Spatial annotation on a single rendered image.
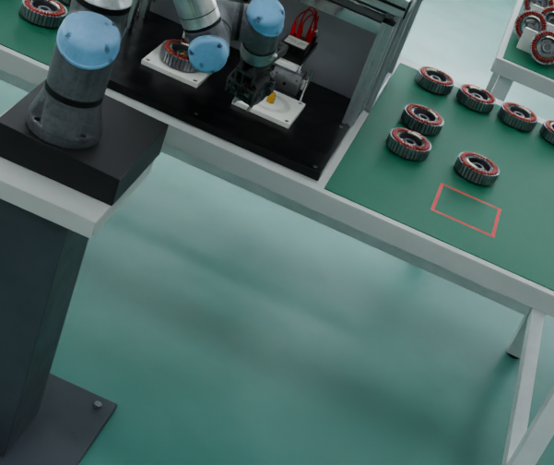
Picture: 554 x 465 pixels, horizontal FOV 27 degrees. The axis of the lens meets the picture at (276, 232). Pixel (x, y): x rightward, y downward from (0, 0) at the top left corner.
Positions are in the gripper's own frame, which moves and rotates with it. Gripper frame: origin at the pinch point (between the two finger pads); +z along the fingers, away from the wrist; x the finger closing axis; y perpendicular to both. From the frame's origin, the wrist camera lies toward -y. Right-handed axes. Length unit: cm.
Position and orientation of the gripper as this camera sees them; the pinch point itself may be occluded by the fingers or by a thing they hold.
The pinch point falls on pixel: (252, 98)
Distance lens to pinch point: 260.9
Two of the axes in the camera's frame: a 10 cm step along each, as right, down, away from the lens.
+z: -1.4, 4.3, 8.9
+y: -5.6, 7.1, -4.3
